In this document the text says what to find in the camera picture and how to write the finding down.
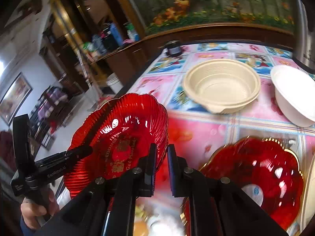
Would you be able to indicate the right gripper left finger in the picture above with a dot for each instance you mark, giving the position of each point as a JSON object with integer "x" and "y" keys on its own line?
{"x": 146, "y": 173}

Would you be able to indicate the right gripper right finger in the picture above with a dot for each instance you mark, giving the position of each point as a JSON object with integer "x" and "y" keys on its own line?
{"x": 179, "y": 173}

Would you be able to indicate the large red scalloped plate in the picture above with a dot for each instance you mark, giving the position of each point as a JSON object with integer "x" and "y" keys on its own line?
{"x": 120, "y": 133}

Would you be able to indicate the small red gold-rimmed plate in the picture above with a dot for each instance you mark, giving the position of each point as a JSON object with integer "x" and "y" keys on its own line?
{"x": 265, "y": 170}

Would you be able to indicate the beige plastic bowl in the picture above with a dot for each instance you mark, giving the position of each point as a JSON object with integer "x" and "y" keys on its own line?
{"x": 222, "y": 85}

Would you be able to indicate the white paper bowl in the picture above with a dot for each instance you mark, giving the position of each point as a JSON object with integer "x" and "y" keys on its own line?
{"x": 294, "y": 94}

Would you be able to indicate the person's left hand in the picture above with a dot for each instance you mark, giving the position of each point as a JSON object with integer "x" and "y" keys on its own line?
{"x": 31, "y": 211}

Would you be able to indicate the colourful patterned tablecloth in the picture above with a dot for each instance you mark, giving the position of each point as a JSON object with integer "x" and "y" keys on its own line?
{"x": 197, "y": 133}

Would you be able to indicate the clothes drying rack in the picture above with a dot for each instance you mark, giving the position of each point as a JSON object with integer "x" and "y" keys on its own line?
{"x": 49, "y": 113}

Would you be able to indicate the white plastic bucket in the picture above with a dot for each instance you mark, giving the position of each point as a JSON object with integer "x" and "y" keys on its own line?
{"x": 114, "y": 83}

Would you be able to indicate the wooden sideboard counter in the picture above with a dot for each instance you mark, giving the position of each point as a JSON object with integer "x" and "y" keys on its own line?
{"x": 130, "y": 61}

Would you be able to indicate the small black jar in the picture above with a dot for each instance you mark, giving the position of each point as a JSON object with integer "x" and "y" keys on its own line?
{"x": 174, "y": 48}

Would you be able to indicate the blue plastic bottle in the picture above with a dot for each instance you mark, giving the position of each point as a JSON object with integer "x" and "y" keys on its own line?
{"x": 115, "y": 32}

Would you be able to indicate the flower garden mural panel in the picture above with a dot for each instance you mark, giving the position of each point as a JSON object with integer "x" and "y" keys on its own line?
{"x": 162, "y": 15}

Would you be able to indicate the framed wall painting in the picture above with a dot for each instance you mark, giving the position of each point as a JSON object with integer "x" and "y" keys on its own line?
{"x": 15, "y": 96}

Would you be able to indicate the mop with metal handle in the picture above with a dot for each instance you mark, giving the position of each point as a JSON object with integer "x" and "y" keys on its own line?
{"x": 92, "y": 97}

